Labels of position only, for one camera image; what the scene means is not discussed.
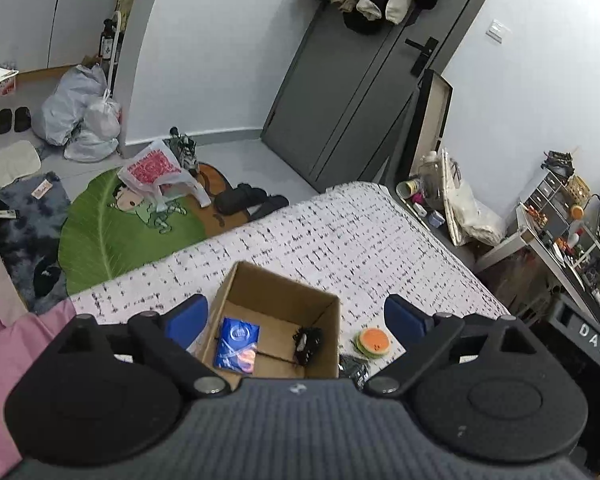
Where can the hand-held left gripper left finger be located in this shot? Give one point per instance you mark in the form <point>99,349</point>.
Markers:
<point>187,316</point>

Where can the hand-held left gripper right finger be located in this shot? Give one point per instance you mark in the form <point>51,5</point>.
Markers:
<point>405,317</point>

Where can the watermelon slice plush toy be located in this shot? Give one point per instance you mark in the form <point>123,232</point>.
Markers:
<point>374,342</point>

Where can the black item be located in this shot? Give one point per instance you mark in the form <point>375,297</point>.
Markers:
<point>559,162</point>
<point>354,372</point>

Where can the brown cardboard box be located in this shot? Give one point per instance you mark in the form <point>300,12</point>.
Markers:
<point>280,290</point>

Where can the blue printed packet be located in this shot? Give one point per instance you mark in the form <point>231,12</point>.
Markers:
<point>237,345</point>

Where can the white black patterned bed blanket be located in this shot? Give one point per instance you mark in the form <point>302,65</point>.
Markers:
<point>355,240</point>

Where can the small blue box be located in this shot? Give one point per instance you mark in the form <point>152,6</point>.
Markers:
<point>436,218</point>

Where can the white desk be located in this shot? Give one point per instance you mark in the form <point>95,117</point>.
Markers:
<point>500,251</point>

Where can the green leaf cartoon rug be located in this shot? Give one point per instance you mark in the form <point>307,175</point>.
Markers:
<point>95,240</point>

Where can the cream tote bag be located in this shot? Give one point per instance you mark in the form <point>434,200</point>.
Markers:
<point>472,215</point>

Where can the paper cup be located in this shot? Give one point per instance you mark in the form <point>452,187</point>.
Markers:
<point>409,189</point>

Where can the brown round floor mat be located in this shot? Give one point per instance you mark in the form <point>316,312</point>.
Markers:
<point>217,180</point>

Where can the glass jar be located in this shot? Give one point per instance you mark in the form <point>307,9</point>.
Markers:
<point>430,175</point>

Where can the red white plastic bag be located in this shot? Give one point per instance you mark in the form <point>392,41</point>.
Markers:
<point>152,167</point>

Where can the grey black sneaker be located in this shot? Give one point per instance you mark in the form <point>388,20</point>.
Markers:
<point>185,152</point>

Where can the grey shaggy rug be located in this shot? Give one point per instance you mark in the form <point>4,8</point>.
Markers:
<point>35,230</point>

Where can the black lettered box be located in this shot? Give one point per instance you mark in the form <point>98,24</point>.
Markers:
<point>587,332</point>

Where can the grey drawer organizer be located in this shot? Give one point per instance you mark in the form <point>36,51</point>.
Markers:
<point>547,200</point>

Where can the white bottle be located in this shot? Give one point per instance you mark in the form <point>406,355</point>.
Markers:
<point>575,239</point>

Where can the pink paper tag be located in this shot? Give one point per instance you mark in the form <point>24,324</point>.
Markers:
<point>42,189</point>

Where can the black framed picture board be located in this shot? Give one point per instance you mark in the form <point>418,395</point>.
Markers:
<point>425,125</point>

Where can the white tied plastic bag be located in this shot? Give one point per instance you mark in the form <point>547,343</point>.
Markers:
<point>90,147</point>
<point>102,117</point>

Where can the wicker basket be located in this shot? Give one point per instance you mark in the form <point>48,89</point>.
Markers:
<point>578,190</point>

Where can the black tangled item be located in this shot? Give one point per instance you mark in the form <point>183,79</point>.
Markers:
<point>559,162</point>

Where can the grey door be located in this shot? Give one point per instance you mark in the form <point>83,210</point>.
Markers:
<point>340,100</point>

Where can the beige bath mat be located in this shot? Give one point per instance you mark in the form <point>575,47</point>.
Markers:
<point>7,165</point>

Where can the grey trash bag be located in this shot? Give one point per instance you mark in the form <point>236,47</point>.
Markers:
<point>67,105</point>

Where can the dark glass bottle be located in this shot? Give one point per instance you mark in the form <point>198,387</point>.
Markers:
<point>106,42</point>

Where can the white cabinet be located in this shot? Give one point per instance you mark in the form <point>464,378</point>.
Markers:
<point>55,25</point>

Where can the white light switch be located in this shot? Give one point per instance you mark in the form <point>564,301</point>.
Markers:
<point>497,30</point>

